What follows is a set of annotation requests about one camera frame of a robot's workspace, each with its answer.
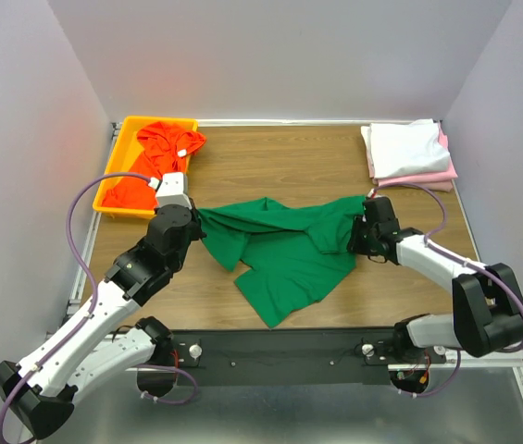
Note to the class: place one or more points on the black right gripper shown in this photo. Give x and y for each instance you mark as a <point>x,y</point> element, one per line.
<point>359,222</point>

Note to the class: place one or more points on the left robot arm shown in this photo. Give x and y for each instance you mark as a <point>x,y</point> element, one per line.
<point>43,388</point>

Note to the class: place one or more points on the orange t shirt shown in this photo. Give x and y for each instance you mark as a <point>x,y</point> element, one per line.
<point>150,146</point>

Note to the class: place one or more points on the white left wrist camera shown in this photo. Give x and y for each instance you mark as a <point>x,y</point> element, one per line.
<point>173,189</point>

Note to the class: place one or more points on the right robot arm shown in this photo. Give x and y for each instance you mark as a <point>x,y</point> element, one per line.
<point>487,304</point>

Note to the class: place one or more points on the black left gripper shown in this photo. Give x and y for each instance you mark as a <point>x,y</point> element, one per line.
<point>197,230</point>

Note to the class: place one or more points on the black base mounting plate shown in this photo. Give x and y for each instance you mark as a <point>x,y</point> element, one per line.
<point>256,357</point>

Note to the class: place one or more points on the pink folded t shirt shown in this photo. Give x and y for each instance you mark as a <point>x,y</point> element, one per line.
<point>438,181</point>

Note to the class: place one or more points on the aluminium frame rail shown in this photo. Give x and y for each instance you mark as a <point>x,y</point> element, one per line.
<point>495,359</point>

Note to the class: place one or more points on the green t shirt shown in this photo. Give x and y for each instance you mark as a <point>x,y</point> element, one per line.
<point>295,256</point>

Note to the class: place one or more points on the white folded t shirt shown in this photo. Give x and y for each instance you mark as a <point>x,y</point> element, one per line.
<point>399,150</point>

